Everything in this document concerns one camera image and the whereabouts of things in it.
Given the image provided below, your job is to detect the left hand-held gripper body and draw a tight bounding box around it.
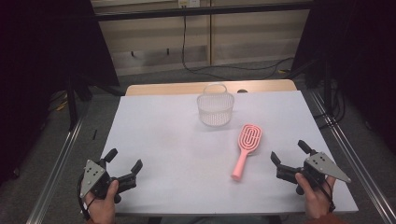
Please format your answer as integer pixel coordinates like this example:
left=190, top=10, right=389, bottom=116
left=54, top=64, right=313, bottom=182
left=78, top=158, right=138, bottom=205

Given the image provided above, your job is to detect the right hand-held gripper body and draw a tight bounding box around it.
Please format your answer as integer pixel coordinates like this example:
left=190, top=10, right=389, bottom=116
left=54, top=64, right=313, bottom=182
left=276, top=151, right=352, bottom=196

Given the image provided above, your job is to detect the pink hairbrush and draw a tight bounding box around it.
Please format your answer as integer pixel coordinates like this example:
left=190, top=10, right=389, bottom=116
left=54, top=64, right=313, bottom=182
left=230, top=123, right=263, bottom=183

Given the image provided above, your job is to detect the white mesh basket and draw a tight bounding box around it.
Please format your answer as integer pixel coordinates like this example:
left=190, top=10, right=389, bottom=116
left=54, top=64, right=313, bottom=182
left=195, top=82, right=235, bottom=128

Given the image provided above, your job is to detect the person's left hand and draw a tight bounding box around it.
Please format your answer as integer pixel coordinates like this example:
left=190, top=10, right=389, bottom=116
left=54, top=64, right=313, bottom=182
left=81, top=179, right=120, bottom=224

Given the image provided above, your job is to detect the person's right hand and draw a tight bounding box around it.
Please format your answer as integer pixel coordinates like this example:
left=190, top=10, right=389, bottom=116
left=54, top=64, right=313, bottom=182
left=294, top=172, right=337, bottom=220

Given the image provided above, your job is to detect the white table board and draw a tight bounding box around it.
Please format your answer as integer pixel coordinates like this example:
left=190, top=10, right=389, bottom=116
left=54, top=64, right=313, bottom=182
left=81, top=90, right=360, bottom=217

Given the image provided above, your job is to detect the black metal stand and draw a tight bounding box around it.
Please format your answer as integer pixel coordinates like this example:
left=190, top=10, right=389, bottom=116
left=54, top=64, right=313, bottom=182
left=288, top=57, right=334, bottom=108
left=65, top=73, right=125, bottom=132

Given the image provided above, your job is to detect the wooden table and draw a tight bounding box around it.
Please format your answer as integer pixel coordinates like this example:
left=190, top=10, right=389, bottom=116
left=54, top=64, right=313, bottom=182
left=124, top=78, right=298, bottom=97

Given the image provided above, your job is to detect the black curtain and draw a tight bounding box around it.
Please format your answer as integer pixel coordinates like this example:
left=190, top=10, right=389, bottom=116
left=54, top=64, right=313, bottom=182
left=290, top=0, right=396, bottom=155
left=0, top=0, right=121, bottom=188

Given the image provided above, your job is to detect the black horizontal bar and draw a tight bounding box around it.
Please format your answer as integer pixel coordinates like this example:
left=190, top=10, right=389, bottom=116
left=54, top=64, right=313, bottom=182
left=92, top=1, right=314, bottom=22

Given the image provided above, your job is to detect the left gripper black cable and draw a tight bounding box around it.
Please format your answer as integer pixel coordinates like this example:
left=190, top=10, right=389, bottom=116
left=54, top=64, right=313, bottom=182
left=77, top=173, right=96, bottom=220

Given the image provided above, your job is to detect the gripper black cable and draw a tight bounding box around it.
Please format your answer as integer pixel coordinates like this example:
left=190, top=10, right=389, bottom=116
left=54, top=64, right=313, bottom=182
left=77, top=173, right=96, bottom=220
left=306, top=174, right=337, bottom=214

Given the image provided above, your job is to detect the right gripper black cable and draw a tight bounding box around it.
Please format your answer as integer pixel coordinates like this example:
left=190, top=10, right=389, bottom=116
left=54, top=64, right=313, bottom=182
left=306, top=174, right=337, bottom=214

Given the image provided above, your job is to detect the aluminium floor rail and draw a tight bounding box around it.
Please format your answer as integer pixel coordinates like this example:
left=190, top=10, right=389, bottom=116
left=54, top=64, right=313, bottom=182
left=25, top=116, right=84, bottom=224
left=308, top=89, right=396, bottom=224

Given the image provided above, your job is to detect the bundle of black cables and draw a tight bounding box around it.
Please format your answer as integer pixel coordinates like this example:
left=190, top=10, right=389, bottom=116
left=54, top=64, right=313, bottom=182
left=312, top=78, right=347, bottom=130

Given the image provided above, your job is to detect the long black floor cable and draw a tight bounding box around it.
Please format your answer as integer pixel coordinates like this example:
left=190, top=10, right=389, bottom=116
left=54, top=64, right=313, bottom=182
left=180, top=13, right=295, bottom=81

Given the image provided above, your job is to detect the white wall socket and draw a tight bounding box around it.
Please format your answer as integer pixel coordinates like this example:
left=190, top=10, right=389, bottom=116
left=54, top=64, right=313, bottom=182
left=177, top=0, right=201, bottom=9

